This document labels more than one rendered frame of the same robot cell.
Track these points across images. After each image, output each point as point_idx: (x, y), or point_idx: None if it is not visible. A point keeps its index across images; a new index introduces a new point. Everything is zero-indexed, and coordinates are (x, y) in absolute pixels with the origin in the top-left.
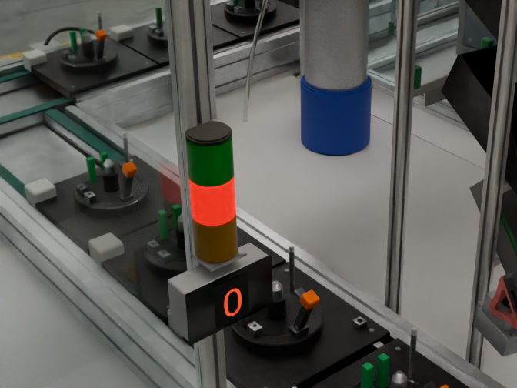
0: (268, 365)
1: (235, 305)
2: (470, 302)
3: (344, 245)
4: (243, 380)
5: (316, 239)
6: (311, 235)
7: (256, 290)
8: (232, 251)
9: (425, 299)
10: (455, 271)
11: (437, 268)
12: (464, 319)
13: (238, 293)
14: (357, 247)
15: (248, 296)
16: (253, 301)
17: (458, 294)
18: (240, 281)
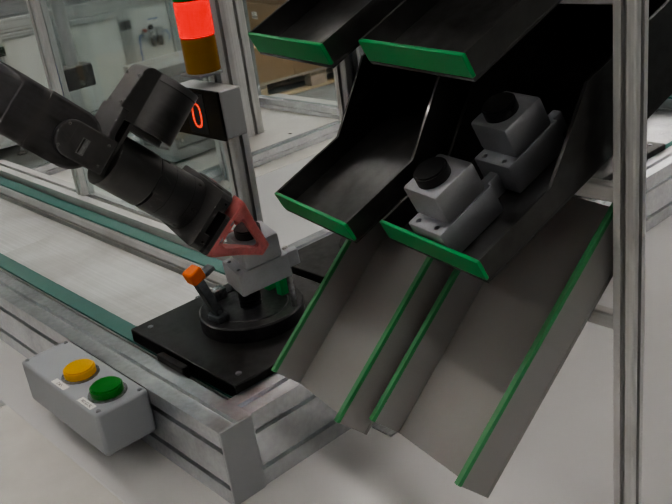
0: (326, 254)
1: (199, 119)
2: (585, 414)
3: (663, 314)
4: (305, 248)
5: (663, 295)
6: (668, 291)
7: (211, 117)
8: (191, 68)
9: (573, 379)
10: (658, 397)
11: (655, 382)
12: (543, 411)
13: (199, 110)
14: (664, 322)
15: (206, 118)
16: (210, 126)
17: (600, 403)
18: (198, 99)
